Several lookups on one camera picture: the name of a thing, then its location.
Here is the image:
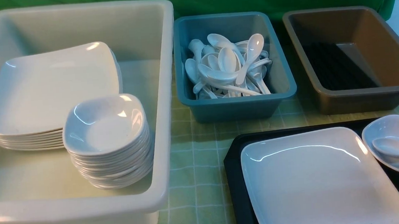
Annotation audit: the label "stack of white square plates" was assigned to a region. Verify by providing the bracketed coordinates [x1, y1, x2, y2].
[0, 41, 123, 151]

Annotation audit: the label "brown plastic bin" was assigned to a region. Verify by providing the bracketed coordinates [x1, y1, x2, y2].
[282, 6, 399, 115]

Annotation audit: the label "large white plastic tub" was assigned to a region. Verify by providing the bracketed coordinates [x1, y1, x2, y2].
[0, 0, 174, 224]

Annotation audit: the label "teal plastic bin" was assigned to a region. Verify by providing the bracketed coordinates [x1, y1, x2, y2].
[173, 12, 297, 123]

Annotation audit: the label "pile of white soup spoons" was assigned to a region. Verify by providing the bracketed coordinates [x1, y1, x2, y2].
[184, 33, 273, 99]

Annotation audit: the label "black chopsticks in bin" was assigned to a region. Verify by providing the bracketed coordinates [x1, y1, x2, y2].
[303, 42, 379, 91]

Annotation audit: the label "green checkered tablecloth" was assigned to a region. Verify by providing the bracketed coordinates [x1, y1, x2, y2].
[0, 35, 399, 224]

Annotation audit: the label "stack of white small bowls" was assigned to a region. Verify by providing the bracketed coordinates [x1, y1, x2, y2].
[62, 94, 155, 190]

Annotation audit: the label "large white square rice plate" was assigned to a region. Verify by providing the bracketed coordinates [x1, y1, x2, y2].
[240, 127, 399, 224]

